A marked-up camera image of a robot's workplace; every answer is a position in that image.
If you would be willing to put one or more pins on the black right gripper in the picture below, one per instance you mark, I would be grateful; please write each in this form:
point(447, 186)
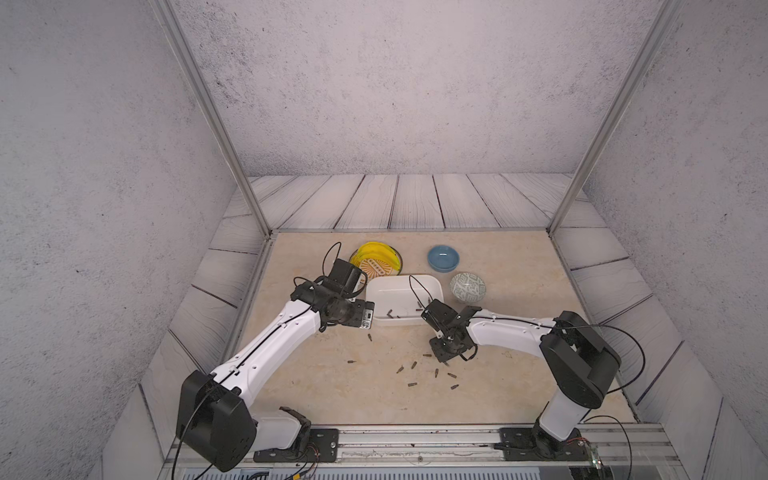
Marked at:
point(437, 353)

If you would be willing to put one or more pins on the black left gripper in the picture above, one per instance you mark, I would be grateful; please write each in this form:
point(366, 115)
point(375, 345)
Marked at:
point(362, 317)

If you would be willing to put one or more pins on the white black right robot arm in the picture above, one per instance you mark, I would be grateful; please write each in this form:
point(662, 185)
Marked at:
point(581, 362)

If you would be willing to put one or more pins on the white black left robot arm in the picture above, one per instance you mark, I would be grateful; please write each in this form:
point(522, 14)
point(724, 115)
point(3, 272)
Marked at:
point(214, 418)

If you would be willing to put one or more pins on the white plastic storage box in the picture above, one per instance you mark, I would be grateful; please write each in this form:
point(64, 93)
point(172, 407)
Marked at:
point(401, 294)

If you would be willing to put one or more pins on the yellow banana bunch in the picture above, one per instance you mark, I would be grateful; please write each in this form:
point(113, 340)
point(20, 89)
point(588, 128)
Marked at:
point(377, 251)

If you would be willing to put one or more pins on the blue ceramic bowl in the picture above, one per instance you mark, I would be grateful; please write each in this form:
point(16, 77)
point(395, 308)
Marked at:
point(443, 258)

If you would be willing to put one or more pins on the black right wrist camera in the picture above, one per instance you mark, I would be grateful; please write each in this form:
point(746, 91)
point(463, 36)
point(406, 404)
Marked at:
point(439, 316)

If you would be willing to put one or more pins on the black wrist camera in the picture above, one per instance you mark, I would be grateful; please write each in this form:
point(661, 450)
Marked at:
point(439, 316)
point(346, 279)

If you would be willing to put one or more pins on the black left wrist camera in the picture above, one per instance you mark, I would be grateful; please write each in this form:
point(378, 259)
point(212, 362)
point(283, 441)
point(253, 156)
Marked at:
point(346, 279)

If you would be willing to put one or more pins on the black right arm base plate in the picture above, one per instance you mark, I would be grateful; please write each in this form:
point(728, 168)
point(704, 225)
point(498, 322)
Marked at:
point(534, 444)

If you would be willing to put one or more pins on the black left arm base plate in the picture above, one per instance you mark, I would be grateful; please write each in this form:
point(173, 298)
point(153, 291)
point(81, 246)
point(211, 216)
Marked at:
point(316, 445)

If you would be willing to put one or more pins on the aluminium front rail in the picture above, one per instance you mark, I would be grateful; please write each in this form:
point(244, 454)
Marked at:
point(604, 449)

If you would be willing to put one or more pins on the aluminium frame post left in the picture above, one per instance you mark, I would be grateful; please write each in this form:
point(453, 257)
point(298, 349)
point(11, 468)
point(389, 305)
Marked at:
point(185, 57)

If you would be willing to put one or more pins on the aluminium frame post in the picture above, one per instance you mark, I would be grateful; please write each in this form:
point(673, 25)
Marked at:
point(642, 62)
point(185, 57)

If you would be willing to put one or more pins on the aluminium frame post right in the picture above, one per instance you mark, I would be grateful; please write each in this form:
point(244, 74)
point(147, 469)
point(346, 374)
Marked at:
point(642, 62)

